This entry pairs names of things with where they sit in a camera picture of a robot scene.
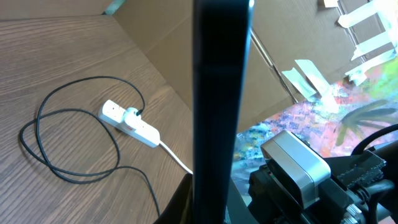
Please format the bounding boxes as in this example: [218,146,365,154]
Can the white charger adapter plug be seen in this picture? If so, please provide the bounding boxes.
[123,107,142,127]

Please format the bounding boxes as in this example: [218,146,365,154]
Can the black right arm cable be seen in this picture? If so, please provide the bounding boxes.
[350,123,398,156]

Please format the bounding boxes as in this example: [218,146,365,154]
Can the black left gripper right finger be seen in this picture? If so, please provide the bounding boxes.
[226,179,258,224]

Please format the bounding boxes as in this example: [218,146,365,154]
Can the white power strip cord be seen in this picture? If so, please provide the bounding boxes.
[158,140,193,175]

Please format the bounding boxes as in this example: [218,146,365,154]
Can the black USB charging cable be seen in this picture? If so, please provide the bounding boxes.
[19,75,161,218]

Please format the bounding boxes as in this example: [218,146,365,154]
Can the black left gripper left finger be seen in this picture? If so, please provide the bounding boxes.
[154,174,193,224]

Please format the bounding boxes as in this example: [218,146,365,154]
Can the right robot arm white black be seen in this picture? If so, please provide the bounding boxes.
[248,141,397,224]

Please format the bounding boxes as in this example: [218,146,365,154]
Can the white power strip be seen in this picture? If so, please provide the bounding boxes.
[98,100,160,148]

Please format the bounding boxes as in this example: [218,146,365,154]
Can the blue Galaxy smartphone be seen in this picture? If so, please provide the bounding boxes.
[192,0,254,223]

